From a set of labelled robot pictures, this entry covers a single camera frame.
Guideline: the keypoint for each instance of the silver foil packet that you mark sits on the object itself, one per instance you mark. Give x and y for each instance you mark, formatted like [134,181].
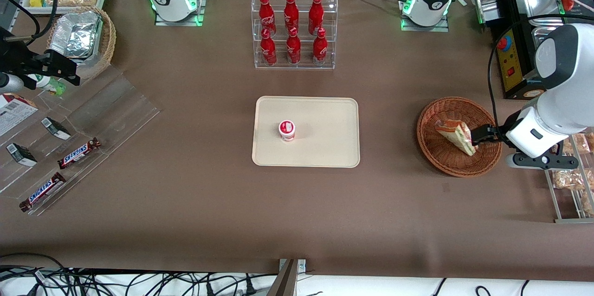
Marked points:
[76,34]

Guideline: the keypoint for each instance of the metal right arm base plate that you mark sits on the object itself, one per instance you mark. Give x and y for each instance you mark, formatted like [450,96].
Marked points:
[200,3]

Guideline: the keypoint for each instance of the beige plastic tray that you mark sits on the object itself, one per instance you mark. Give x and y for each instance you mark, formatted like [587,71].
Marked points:
[320,143]

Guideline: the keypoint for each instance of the green white small bottle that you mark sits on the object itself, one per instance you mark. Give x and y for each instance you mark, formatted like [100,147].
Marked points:
[48,85]

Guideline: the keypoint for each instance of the silver metal box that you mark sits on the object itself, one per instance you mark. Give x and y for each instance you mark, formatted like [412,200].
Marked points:
[486,10]

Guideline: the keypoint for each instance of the clear bag of snacks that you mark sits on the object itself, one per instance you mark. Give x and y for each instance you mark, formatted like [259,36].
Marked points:
[588,203]
[568,179]
[584,144]

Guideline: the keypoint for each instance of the brown round wicker basket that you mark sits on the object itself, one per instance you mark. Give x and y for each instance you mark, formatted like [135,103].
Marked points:
[443,157]

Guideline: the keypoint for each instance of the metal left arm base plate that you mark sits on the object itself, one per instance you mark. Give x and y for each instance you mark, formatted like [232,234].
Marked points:
[424,28]

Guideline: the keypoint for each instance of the clear acrylic bottle rack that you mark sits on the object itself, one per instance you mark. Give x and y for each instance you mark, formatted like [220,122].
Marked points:
[334,27]

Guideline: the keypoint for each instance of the white barcode carton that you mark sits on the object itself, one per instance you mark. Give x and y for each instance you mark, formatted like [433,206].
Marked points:
[11,112]

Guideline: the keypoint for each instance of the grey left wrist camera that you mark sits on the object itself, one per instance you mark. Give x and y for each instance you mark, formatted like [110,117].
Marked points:
[540,161]

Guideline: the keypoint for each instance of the brown Snickers bar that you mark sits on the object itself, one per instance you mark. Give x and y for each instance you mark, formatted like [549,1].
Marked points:
[79,153]
[42,192]

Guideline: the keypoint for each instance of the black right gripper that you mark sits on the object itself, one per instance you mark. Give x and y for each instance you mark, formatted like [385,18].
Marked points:
[29,65]

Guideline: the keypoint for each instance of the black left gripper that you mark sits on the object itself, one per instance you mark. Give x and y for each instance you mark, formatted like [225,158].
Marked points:
[502,131]

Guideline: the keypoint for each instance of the red round knob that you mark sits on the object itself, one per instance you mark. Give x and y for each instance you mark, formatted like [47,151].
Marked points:
[503,43]

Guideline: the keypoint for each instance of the clear acrylic display stand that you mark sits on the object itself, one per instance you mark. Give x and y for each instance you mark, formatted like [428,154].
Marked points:
[116,110]

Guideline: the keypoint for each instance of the black yellow food warmer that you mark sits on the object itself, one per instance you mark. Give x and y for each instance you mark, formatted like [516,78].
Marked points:
[515,68]

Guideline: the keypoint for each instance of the red white yogurt cup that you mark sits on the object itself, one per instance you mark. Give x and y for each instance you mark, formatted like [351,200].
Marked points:
[287,130]

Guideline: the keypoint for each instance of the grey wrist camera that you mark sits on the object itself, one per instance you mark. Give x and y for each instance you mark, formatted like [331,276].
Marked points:
[540,161]
[9,83]

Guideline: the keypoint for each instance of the brown table cover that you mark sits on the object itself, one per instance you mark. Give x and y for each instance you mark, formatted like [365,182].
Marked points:
[297,222]

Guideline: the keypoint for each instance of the triangle sandwich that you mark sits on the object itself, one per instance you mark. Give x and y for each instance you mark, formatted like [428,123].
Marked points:
[455,134]

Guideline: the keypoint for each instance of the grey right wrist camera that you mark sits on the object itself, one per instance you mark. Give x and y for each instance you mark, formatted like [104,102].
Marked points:
[9,83]

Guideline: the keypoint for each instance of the small black white box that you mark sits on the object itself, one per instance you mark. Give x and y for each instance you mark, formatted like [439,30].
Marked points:
[21,154]
[55,128]

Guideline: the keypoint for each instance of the metal table bracket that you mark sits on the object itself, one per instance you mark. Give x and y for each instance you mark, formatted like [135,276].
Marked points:
[287,277]

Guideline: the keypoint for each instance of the red cola bottle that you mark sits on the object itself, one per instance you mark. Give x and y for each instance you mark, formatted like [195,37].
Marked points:
[316,10]
[319,50]
[266,10]
[291,10]
[293,49]
[268,50]

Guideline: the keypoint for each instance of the tan wicker basket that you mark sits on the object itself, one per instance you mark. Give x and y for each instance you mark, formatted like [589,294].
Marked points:
[107,41]

